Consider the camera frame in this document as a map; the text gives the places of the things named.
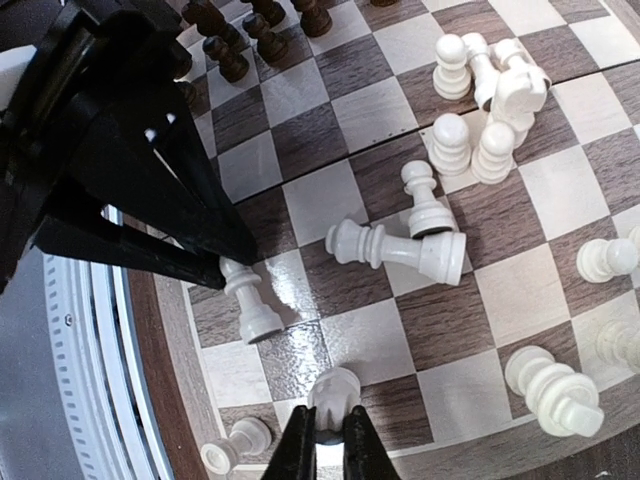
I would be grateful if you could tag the white king chess piece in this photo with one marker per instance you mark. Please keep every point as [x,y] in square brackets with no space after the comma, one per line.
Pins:
[564,401]

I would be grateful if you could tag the white chess pieces pile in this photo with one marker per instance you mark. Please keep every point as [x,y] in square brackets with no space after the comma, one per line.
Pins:
[508,88]

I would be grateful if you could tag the wooden chess board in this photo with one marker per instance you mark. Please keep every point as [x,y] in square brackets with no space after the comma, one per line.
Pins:
[326,141]

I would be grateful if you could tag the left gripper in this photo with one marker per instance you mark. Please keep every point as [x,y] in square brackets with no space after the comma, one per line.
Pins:
[98,120]

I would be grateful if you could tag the white pawn chess piece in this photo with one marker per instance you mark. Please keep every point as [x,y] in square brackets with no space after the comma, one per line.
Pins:
[258,321]

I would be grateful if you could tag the white queen lying down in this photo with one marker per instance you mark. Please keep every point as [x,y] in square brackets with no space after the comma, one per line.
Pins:
[439,257]

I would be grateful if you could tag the aluminium front rail frame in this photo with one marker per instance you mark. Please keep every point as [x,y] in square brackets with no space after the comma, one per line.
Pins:
[99,371]

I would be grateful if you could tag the white knight chess piece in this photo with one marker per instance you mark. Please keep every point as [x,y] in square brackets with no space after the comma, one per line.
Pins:
[334,395]

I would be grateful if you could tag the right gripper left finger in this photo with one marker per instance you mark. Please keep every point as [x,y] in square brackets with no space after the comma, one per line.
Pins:
[295,455]

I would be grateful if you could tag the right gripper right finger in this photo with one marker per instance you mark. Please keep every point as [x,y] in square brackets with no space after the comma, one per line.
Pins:
[364,454]

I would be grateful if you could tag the black chess pieces row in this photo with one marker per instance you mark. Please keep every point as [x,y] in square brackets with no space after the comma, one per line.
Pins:
[250,35]

